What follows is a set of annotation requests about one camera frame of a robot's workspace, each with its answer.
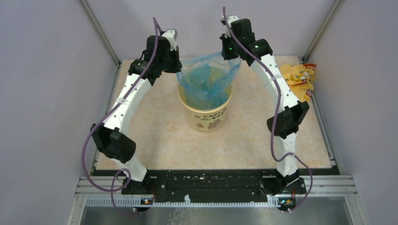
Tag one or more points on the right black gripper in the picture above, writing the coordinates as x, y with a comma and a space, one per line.
225, 55

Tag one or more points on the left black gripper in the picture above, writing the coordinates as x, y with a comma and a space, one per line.
177, 64

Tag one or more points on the blue plastic trash bag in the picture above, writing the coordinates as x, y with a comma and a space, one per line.
205, 78

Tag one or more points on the yellow capybara trash bin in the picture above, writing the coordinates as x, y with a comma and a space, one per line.
205, 120

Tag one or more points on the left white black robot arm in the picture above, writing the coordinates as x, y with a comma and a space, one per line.
110, 135

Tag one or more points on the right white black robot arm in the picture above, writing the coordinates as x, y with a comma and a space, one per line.
239, 41

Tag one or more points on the yellow crumpled snack bag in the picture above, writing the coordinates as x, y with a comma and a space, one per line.
300, 79

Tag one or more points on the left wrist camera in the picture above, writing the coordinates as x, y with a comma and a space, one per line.
171, 36

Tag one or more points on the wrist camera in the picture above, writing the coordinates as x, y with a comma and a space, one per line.
171, 36
228, 20

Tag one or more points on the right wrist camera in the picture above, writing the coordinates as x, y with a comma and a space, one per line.
228, 20

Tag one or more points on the right aluminium frame post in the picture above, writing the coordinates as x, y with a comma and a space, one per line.
331, 13

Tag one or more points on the aluminium frame post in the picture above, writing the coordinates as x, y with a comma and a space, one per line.
99, 31
331, 13

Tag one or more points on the left aluminium frame post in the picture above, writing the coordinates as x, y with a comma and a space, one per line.
99, 31

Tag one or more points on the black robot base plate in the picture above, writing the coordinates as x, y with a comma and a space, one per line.
216, 186

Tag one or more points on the white slotted cable duct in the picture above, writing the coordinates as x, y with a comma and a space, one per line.
146, 202

